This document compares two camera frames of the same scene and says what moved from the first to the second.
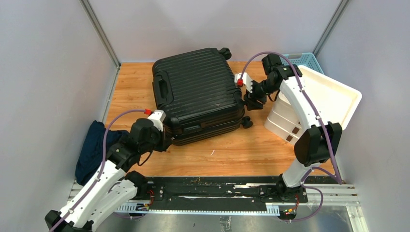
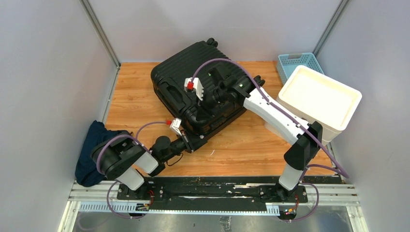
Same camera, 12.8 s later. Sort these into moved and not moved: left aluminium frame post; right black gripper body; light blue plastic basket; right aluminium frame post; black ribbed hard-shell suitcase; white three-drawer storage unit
Moved: black ribbed hard-shell suitcase; right black gripper body
Not moved: light blue plastic basket; white three-drawer storage unit; right aluminium frame post; left aluminium frame post
